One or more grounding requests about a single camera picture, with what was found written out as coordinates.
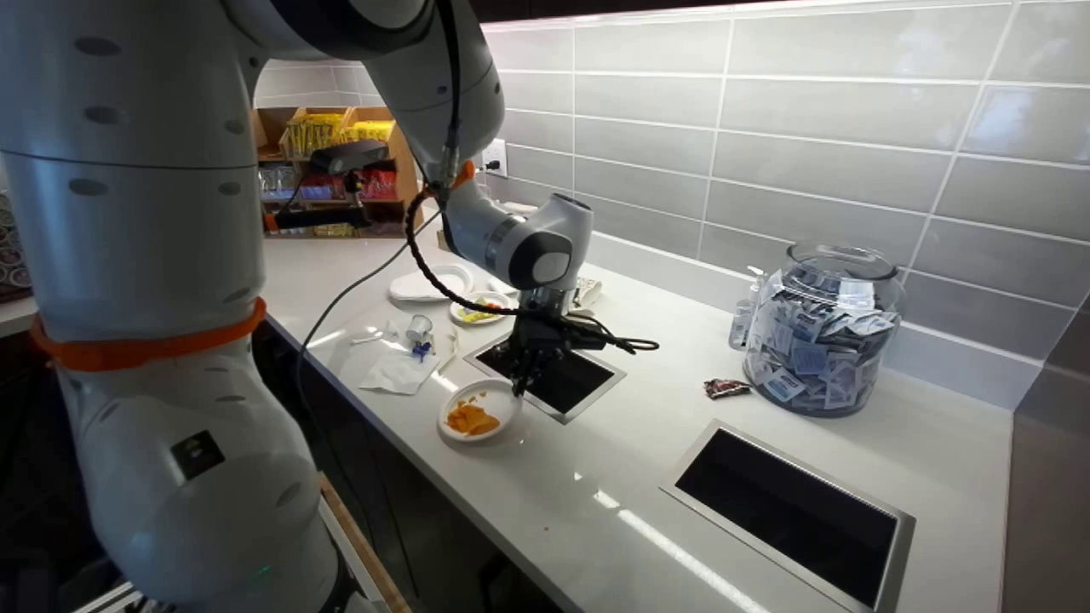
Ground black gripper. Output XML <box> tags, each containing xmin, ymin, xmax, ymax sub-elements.
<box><xmin>500</xmin><ymin>307</ymin><xmax>608</xmax><ymax>393</ymax></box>

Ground black cable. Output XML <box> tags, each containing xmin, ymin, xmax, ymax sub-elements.
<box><xmin>298</xmin><ymin>180</ymin><xmax>660</xmax><ymax>359</ymax></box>

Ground wooden condiment organizer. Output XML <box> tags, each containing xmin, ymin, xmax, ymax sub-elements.
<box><xmin>252</xmin><ymin>107</ymin><xmax>420</xmax><ymax>239</ymax></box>

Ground small clear plastic cup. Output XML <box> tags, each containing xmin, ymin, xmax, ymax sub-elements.
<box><xmin>407</xmin><ymin>315</ymin><xmax>433</xmax><ymax>351</ymax></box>

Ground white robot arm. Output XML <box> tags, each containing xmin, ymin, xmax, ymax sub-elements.
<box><xmin>0</xmin><ymin>0</ymin><xmax>588</xmax><ymax>613</ymax></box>

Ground orange tortilla chips pile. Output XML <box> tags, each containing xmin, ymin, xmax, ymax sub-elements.
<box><xmin>447</xmin><ymin>403</ymin><xmax>500</xmax><ymax>437</ymax></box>

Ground patterned paper cup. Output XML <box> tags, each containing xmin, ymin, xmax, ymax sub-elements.
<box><xmin>569</xmin><ymin>275</ymin><xmax>604</xmax><ymax>309</ymax></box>

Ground white paper plate with chips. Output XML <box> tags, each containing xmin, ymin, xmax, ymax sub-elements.
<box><xmin>439</xmin><ymin>382</ymin><xmax>519</xmax><ymax>442</ymax></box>

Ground wall power outlet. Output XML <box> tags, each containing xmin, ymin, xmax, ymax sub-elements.
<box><xmin>479</xmin><ymin>138</ymin><xmax>509</xmax><ymax>177</ymax></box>

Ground clear plastic bag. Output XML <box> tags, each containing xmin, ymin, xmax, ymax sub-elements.
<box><xmin>310</xmin><ymin>317</ymin><xmax>451</xmax><ymax>394</ymax></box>

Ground small dark snack wrapper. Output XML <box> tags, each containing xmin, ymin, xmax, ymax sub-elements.
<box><xmin>704</xmin><ymin>379</ymin><xmax>751</xmax><ymax>403</ymax></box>

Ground far plate with snacks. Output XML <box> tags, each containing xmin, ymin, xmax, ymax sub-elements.
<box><xmin>451</xmin><ymin>300</ymin><xmax>509</xmax><ymax>327</ymax></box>

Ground empty white oval plate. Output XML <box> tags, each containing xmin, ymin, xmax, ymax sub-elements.
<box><xmin>390</xmin><ymin>270</ymin><xmax>470</xmax><ymax>303</ymax></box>

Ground small clear sanitizer bottle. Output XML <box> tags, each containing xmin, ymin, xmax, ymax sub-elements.
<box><xmin>729</xmin><ymin>267</ymin><xmax>768</xmax><ymax>351</ymax></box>

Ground glass jar of packets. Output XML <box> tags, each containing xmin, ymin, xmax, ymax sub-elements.
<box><xmin>742</xmin><ymin>241</ymin><xmax>901</xmax><ymax>417</ymax></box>

